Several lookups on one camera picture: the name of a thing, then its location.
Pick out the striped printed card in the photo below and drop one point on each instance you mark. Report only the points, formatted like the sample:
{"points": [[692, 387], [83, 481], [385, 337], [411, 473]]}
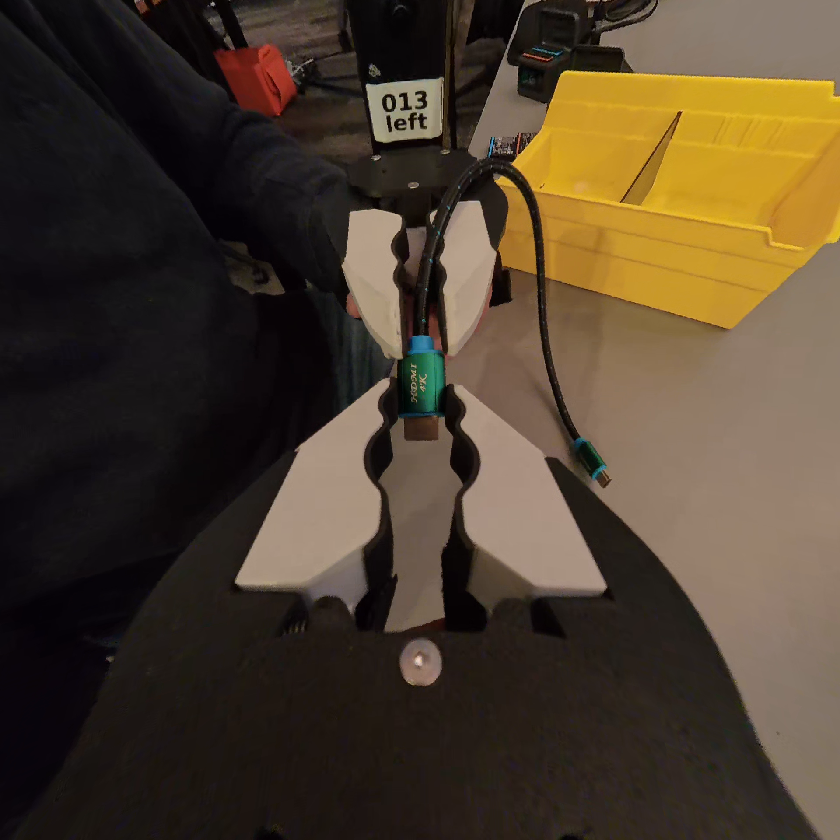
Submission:
{"points": [[509, 146]]}

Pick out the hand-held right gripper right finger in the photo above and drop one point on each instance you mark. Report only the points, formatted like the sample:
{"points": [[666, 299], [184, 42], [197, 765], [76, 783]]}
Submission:
{"points": [[532, 525]]}

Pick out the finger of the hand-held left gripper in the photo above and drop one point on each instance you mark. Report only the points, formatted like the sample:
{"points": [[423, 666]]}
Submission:
{"points": [[466, 282], [374, 282]]}

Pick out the black device with coloured screen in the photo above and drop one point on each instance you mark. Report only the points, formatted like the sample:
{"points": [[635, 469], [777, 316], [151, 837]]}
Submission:
{"points": [[578, 66]]}

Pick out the red chair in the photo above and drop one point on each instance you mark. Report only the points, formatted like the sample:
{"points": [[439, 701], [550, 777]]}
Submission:
{"points": [[256, 79]]}

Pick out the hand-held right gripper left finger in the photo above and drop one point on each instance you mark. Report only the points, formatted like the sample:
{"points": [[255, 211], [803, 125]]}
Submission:
{"points": [[315, 519]]}

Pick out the yellow plastic bin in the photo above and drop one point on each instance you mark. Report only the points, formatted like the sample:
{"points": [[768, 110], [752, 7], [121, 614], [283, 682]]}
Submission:
{"points": [[683, 250]]}

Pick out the person's left forearm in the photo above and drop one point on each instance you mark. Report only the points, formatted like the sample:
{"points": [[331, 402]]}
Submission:
{"points": [[223, 158]]}

